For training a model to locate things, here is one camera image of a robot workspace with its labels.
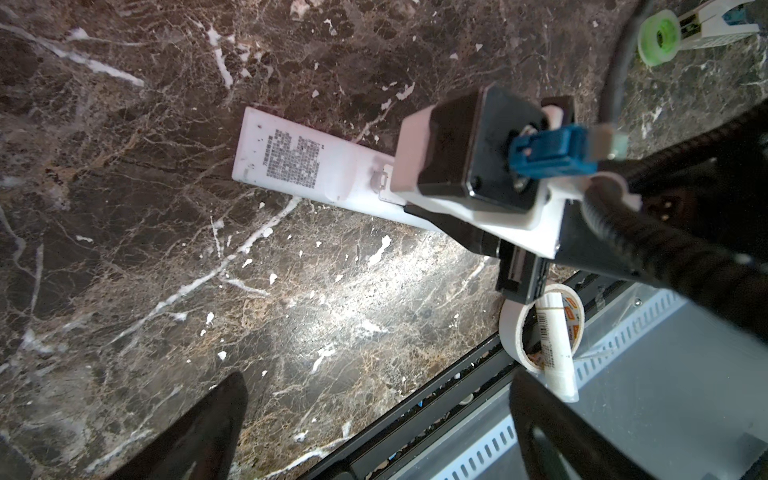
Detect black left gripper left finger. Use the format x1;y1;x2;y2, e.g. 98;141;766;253
110;371;248;479

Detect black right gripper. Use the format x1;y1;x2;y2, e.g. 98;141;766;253
404;203;641;304

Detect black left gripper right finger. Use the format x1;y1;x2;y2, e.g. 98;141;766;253
509;370;652;479

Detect white remote control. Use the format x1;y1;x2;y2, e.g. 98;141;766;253
232;107;437;231

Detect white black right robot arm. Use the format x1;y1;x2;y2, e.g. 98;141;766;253
391;91;767;339

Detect white ring with handle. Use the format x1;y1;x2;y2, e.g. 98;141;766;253
497;283;586;403

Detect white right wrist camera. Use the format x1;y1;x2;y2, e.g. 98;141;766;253
389;84;642;259

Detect white slotted cable duct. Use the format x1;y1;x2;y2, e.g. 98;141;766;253
428;287;688;480

